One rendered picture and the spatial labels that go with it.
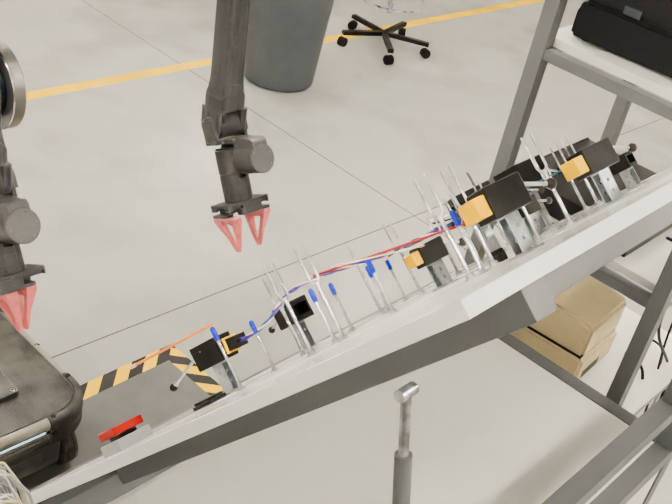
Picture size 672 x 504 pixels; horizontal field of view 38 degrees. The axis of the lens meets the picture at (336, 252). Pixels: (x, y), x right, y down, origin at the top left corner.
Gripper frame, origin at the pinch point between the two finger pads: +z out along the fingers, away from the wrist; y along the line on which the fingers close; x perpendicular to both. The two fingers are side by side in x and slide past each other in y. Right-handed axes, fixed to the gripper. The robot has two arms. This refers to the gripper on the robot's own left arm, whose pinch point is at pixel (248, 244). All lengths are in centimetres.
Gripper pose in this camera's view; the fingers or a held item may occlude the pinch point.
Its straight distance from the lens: 196.8
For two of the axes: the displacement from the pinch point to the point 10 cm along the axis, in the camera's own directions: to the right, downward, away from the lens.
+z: 1.8, 9.6, 2.1
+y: 7.0, -2.8, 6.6
